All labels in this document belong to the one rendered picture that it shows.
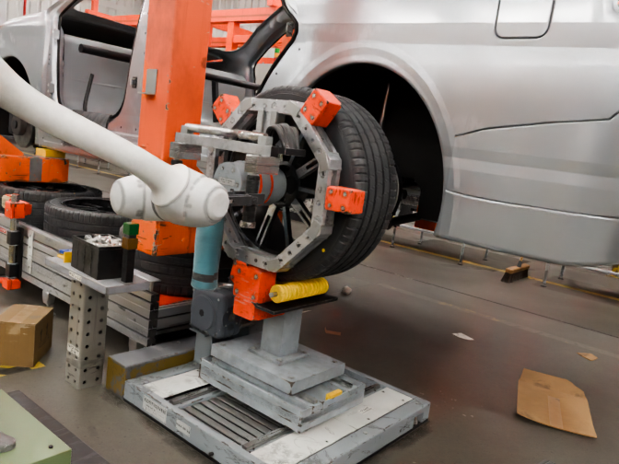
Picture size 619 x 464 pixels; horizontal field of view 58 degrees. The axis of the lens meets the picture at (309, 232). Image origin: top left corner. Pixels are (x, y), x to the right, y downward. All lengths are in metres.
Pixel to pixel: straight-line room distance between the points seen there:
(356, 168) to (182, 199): 0.69
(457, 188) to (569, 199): 0.35
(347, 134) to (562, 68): 0.65
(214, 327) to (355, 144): 0.89
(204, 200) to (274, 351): 1.02
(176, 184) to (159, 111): 0.95
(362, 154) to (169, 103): 0.73
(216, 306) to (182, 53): 0.91
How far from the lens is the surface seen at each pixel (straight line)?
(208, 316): 2.16
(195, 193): 1.16
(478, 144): 1.90
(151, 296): 2.30
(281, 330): 2.03
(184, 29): 2.12
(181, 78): 2.11
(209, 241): 1.85
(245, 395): 2.03
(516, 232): 1.85
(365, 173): 1.73
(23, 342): 2.48
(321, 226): 1.67
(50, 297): 3.05
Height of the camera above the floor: 1.01
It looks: 9 degrees down
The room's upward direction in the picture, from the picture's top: 8 degrees clockwise
